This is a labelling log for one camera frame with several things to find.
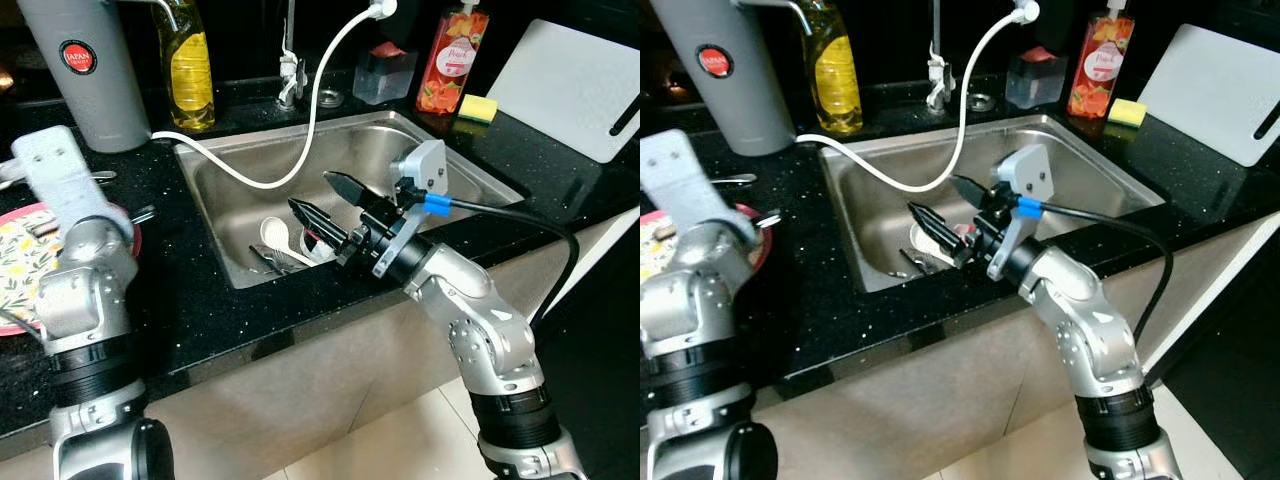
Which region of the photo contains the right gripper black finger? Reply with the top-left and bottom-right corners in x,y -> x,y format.
288,198 -> 351,253
322,171 -> 381,211
949,174 -> 1004,214
907,202 -> 969,259

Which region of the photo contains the lemon pattern plate red rim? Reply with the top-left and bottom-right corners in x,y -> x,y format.
640,203 -> 774,286
0,200 -> 144,338

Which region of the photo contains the white spoon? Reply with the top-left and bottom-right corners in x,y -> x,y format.
908,222 -> 959,267
259,216 -> 313,265

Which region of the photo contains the metal cutlery piece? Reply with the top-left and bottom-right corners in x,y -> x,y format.
898,247 -> 946,278
247,243 -> 306,277

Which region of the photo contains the stainless steel sink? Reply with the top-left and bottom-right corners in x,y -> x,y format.
175,110 -> 527,291
820,113 -> 1167,294

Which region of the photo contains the clear plastic soap container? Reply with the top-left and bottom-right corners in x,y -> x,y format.
352,42 -> 419,107
1005,45 -> 1070,110

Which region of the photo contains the chrome faucet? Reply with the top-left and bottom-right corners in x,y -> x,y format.
924,0 -> 957,113
277,0 -> 307,111

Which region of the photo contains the yellow sponge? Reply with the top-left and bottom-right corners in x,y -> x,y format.
458,94 -> 500,126
1107,98 -> 1150,129

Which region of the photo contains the orange peach soap bottle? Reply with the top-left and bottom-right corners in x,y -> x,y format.
1066,0 -> 1136,121
415,0 -> 491,117

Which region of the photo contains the yellow liquid plastic bottle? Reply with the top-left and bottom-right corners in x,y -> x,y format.
799,0 -> 865,136
157,0 -> 217,133

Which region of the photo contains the white cutting board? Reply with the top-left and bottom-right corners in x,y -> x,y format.
486,18 -> 641,165
1137,24 -> 1280,168

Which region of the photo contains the grey thermos jug red label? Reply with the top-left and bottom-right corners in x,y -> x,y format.
650,0 -> 797,159
17,0 -> 152,154

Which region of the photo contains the chrome curved spout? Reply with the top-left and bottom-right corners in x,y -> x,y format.
733,0 -> 814,37
118,0 -> 183,33

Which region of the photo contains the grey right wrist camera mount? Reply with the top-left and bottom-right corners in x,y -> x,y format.
372,140 -> 449,279
986,143 -> 1053,282

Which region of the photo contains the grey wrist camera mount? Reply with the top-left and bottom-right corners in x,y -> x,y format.
10,125 -> 136,246
372,140 -> 449,279
986,143 -> 1053,282
640,129 -> 758,246

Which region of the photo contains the black cable with blue tape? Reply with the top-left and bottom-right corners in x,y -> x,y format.
424,193 -> 582,331
1015,196 -> 1177,347

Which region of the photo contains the white hose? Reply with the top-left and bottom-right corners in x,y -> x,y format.
795,0 -> 1042,194
150,0 -> 399,191

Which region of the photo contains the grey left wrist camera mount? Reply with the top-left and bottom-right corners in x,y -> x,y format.
640,129 -> 758,246
10,125 -> 136,246

